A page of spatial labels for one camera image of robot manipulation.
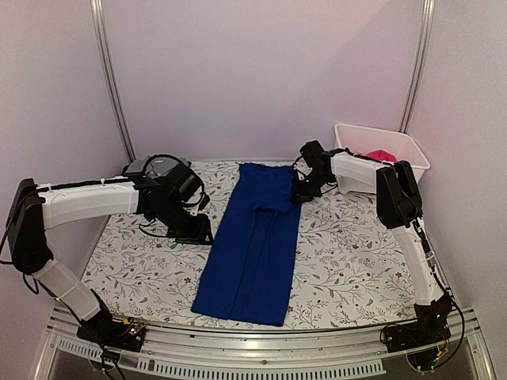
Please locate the left aluminium frame post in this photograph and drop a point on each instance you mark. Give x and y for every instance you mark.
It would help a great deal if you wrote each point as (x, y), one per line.
(98, 18)

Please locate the grey shirt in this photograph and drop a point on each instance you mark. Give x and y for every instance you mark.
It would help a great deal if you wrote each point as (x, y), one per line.
(153, 166)

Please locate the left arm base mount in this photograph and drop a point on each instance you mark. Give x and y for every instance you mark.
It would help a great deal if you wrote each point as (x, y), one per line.
(128, 334)

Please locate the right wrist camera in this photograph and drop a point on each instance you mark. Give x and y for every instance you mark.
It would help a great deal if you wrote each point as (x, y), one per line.
(316, 157)

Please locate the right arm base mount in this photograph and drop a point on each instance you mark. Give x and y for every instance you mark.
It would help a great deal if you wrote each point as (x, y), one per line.
(429, 341)

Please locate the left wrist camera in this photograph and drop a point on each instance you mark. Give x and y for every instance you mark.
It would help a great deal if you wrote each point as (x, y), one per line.
(186, 184)

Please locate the pink garment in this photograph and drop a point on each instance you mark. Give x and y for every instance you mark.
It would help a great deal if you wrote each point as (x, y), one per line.
(382, 156)

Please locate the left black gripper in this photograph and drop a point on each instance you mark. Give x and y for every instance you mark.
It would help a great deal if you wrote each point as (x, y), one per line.
(198, 233)

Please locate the aluminium frame post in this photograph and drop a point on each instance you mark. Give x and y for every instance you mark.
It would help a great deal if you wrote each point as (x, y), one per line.
(98, 18)
(423, 42)

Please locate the right aluminium frame post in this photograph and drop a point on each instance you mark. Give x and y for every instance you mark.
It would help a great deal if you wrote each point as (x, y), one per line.
(423, 42)

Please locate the front aluminium rail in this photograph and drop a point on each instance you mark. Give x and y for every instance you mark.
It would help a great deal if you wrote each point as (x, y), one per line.
(189, 352)

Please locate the floral tablecloth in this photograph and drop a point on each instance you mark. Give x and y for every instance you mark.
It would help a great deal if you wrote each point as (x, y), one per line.
(349, 268)

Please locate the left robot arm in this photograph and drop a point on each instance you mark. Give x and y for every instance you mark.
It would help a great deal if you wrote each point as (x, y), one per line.
(38, 208)

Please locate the white plastic laundry bin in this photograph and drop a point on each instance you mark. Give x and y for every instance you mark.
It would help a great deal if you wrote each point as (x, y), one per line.
(358, 175)

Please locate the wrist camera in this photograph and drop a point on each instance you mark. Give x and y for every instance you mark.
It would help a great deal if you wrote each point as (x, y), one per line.
(186, 184)
(316, 157)

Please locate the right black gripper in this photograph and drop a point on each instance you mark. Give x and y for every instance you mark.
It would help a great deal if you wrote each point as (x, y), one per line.
(299, 195)

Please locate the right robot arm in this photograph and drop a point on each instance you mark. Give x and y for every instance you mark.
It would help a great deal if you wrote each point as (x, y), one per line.
(398, 208)

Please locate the blue t-shirt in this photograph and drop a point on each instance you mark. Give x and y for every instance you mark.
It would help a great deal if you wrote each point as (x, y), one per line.
(248, 274)

